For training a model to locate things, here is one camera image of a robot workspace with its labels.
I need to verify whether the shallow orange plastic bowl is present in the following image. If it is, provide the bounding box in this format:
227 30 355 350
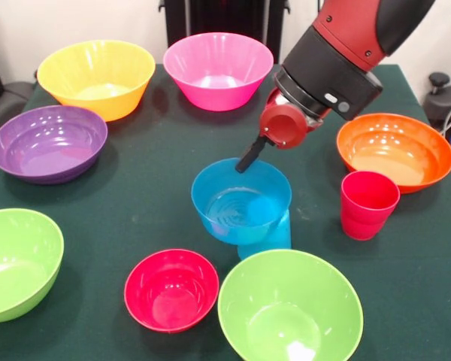
336 113 451 195

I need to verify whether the small red plastic bowl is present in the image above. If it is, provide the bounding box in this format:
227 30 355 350
123 248 219 334

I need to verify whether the large yellow-orange plastic bowl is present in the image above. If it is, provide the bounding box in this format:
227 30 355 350
36 39 156 123

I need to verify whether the large pink plastic bowl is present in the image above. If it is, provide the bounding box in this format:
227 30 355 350
162 32 274 112

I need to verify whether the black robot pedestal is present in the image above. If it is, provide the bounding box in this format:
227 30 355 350
164 0 316 63

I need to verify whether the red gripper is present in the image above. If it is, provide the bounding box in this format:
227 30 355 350
235 88 322 174

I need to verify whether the dark green table cloth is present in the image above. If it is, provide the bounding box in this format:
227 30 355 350
0 62 451 361

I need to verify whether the red plastic cup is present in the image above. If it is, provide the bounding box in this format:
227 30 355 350
340 169 401 241

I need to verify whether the small blue plastic bowl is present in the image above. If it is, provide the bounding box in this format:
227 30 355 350
190 157 293 246

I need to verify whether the blue plastic cup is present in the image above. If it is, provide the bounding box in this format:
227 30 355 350
237 208 292 261

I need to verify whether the light green plastic bowl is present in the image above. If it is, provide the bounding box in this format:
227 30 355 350
0 208 65 324
217 248 365 361

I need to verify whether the shallow purple plastic bowl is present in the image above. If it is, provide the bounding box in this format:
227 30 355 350
0 105 109 185

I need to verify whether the black floor stand base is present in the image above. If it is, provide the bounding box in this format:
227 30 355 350
423 72 451 131

